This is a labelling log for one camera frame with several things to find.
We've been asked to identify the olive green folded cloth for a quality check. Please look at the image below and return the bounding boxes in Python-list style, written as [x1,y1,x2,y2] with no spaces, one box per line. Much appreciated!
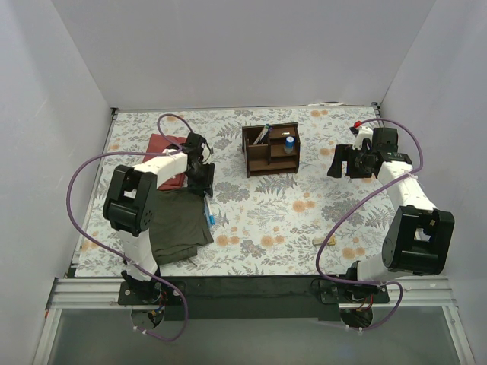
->
[149,188,214,265]

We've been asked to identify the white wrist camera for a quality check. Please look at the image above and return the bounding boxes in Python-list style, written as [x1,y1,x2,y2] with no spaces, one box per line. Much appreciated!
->
[202,142,212,161]
[351,121,374,150]

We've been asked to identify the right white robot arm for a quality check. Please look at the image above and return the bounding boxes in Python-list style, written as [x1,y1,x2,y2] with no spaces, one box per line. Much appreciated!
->
[327,124,455,303]

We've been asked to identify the aluminium frame rail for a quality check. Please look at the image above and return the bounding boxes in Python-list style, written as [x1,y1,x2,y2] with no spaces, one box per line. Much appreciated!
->
[33,275,475,364]

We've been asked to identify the red folded cloth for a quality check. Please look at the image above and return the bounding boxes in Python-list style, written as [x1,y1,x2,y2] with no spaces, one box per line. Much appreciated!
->
[146,134,186,191]

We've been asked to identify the green capped white pen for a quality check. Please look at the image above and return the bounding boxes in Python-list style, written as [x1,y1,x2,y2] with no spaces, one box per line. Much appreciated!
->
[253,124,269,145]

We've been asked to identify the blue grey stamp cylinder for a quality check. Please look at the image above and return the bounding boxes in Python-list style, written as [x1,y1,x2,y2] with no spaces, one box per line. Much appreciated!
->
[284,136,295,154]

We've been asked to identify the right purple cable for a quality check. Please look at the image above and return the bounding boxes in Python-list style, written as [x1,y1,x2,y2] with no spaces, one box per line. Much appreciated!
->
[315,117,425,332]

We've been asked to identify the clear long pen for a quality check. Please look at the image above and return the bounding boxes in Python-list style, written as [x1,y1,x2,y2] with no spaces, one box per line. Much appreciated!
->
[253,126,267,145]

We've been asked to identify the brown wooden desk organizer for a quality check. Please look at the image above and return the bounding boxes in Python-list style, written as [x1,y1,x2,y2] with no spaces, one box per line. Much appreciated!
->
[241,122,301,177]

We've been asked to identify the blue capped white pen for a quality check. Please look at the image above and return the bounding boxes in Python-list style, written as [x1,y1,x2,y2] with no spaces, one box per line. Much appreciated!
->
[204,195,215,226]

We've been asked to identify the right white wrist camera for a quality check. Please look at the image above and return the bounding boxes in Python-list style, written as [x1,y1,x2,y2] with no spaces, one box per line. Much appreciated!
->
[351,121,374,150]

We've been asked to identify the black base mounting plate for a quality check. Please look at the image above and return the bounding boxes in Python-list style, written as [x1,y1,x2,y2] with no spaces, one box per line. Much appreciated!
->
[117,275,390,321]

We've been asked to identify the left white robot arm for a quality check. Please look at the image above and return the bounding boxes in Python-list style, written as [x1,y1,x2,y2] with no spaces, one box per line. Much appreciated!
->
[103,132,215,304]

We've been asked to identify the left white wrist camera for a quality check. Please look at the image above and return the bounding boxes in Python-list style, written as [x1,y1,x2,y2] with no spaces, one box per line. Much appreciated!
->
[202,142,212,161]

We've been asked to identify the floral patterned table mat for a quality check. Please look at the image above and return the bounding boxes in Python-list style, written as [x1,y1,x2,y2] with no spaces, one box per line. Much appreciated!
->
[75,106,395,278]

